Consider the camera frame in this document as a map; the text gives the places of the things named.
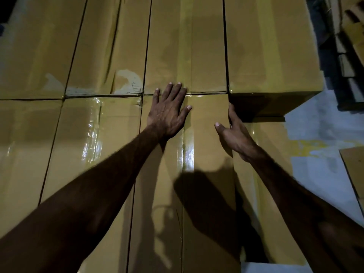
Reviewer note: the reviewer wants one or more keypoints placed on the person's right forearm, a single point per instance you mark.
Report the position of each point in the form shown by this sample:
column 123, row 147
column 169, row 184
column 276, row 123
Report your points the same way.
column 298, row 210

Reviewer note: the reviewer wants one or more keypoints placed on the person's left forearm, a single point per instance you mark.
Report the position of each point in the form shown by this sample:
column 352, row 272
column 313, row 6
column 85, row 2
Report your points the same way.
column 85, row 201

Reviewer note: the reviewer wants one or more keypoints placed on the person's right thumb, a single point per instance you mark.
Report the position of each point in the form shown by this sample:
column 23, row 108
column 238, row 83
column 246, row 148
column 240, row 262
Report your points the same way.
column 221, row 128

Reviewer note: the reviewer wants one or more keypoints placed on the taped brown cardboard box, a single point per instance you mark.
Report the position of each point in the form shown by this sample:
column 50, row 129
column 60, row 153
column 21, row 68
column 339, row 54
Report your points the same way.
column 204, row 156

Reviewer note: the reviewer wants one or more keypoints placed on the person's left little finger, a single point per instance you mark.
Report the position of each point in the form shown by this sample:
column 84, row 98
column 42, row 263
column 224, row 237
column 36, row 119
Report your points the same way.
column 156, row 96

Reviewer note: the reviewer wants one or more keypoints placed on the stack of brown cardboard boxes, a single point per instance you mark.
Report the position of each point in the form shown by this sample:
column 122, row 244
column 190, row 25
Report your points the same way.
column 108, row 48

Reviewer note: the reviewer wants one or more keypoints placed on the person's right hand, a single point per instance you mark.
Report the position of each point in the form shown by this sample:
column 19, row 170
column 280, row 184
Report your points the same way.
column 237, row 136

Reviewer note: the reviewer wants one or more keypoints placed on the wooden pallet pile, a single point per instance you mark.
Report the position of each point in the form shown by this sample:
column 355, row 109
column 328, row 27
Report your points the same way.
column 352, row 34

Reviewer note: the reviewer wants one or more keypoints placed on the person's left hand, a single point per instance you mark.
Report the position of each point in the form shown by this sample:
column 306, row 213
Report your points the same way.
column 166, row 116

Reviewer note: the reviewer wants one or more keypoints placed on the flat cardboard sheet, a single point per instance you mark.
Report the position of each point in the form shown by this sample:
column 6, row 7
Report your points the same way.
column 355, row 170

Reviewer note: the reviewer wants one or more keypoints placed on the person's left thumb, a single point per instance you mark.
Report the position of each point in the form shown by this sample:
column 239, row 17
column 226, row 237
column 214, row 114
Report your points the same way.
column 184, row 112

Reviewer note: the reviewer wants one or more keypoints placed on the person's left middle finger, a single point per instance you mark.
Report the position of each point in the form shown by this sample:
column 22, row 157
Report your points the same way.
column 175, row 91

